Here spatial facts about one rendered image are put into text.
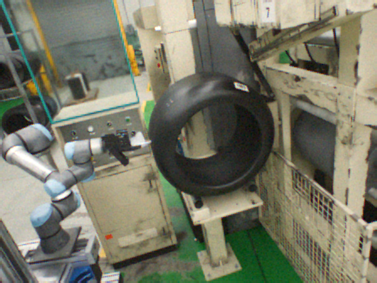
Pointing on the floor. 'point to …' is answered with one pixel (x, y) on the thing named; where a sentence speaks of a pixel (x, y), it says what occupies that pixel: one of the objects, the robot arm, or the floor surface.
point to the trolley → (15, 78)
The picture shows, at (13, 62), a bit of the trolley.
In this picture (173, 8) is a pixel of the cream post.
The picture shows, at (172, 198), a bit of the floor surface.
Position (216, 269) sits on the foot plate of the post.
